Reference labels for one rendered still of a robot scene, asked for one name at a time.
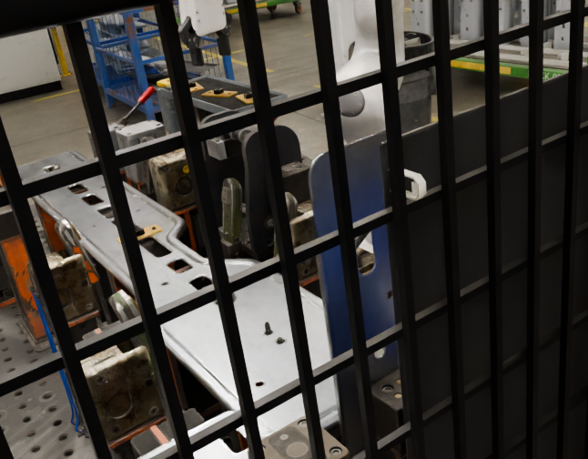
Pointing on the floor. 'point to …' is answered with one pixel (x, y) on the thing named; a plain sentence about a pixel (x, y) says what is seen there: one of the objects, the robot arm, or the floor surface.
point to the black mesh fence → (87, 10)
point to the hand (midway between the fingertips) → (211, 56)
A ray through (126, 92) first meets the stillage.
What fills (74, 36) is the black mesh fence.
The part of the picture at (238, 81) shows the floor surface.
